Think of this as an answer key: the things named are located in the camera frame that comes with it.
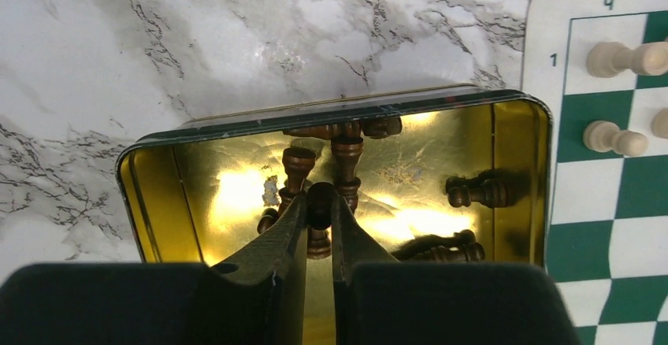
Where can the green white chess board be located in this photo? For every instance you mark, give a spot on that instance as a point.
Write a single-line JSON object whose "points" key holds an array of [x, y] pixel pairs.
{"points": [[606, 245]]}

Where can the dark brown piece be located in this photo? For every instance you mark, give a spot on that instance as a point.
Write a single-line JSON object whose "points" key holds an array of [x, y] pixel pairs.
{"points": [[320, 198]]}

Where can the light wooden chess pieces row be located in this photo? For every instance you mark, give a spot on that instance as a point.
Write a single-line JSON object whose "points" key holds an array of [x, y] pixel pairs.
{"points": [[607, 60]]}

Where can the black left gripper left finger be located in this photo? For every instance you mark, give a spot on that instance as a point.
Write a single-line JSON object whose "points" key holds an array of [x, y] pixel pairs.
{"points": [[255, 296]]}

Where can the gold tin with dark pieces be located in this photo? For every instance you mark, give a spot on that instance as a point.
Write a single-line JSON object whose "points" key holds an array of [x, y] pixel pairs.
{"points": [[196, 193]]}

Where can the dark chess pieces in tin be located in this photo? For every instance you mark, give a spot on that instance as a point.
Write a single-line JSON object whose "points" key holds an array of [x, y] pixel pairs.
{"points": [[388, 190]]}

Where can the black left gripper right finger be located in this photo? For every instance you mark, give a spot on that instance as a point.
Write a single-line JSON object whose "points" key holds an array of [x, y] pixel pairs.
{"points": [[380, 300]]}

